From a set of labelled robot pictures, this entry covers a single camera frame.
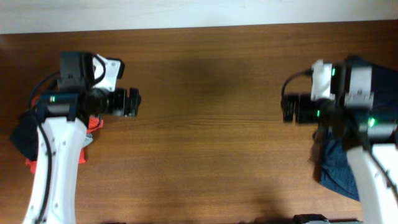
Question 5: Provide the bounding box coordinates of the black t-shirt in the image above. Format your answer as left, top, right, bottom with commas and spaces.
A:
9, 110, 39, 161

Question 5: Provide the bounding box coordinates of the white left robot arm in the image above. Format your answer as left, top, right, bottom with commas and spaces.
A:
23, 52, 141, 223

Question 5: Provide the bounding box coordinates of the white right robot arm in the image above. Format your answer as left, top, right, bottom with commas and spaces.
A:
281, 57, 397, 223

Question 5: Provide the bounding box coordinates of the red folded t-shirt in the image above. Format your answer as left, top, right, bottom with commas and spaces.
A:
25, 116, 104, 174

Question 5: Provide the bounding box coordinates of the blue folded garment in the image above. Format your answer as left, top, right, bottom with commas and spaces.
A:
319, 56, 397, 201

